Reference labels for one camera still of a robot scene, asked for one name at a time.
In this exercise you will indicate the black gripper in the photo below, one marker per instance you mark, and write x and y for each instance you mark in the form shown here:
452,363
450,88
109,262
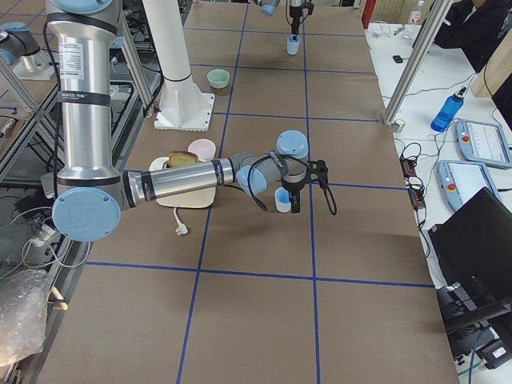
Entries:
292,186
295,14

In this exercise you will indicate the light blue cup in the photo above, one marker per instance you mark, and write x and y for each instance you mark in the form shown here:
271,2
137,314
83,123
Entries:
282,200
293,44

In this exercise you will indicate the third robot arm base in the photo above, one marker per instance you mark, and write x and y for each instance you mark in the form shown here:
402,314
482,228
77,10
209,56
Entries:
22,53

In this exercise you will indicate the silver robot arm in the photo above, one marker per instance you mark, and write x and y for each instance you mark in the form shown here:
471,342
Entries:
90,193
269,7

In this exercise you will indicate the cream toaster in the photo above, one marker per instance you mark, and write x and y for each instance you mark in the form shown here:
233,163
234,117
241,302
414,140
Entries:
194,200

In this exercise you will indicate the green bowl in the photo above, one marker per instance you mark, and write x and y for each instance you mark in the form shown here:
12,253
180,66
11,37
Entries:
218,78

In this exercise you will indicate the pink bowl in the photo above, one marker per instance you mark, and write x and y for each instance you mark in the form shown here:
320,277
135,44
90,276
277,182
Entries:
203,148

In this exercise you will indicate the orange black adapter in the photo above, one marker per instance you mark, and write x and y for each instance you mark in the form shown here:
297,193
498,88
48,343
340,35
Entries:
414,184

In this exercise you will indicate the toast slice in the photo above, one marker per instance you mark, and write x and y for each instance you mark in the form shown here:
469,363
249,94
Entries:
180,158

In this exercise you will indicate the white pillar with base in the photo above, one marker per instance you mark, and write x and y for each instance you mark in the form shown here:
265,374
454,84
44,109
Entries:
182,105

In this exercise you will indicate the near teach pendant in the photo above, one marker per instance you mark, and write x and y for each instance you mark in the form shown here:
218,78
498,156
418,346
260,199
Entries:
461,180

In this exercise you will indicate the teach pendant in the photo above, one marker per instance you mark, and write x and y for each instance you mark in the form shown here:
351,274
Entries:
483,142
461,180

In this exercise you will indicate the blue water bottle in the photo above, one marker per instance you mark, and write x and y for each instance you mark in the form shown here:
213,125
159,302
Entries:
449,109

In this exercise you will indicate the person in black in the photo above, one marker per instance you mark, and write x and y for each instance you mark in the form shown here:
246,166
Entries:
475,27

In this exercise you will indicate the black laptop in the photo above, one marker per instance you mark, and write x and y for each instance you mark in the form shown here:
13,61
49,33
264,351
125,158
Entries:
475,242

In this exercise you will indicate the far teach pendant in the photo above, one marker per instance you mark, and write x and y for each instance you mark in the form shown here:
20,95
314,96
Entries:
483,142

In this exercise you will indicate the plastic bag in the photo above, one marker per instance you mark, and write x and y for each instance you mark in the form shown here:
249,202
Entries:
24,299

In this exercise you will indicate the aluminium frame post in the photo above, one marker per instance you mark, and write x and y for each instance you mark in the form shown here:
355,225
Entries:
423,42

